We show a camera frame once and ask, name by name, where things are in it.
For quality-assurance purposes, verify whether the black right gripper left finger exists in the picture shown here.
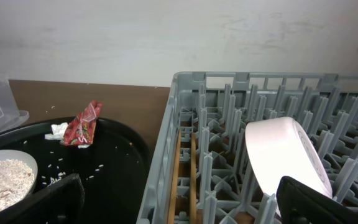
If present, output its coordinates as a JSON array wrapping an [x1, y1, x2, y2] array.
[[0, 174, 85, 224]]

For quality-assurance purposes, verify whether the wooden chopstick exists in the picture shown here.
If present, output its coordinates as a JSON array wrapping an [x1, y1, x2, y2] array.
[[190, 133, 196, 224], [167, 130, 181, 224]]

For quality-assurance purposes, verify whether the white tissue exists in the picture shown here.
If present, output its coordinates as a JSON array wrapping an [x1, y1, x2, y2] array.
[[45, 122, 68, 140]]

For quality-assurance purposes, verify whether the pink plastic cup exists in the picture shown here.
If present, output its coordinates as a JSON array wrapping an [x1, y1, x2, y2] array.
[[245, 117, 333, 200]]

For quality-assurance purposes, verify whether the round black tray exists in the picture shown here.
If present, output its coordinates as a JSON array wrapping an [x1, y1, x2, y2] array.
[[0, 117, 150, 223]]

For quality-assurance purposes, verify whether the grey dishwasher rack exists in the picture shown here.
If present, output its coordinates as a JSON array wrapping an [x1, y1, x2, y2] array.
[[137, 72, 358, 223]]

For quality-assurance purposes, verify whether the grey bowl with rice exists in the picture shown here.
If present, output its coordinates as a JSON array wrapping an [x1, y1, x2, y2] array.
[[0, 149, 38, 211]]

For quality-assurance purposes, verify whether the red snack wrapper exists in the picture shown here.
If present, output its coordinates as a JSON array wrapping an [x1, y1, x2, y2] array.
[[60, 100, 103, 146]]

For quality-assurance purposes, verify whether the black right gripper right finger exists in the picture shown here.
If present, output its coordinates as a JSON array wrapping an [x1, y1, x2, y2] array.
[[277, 176, 358, 224]]

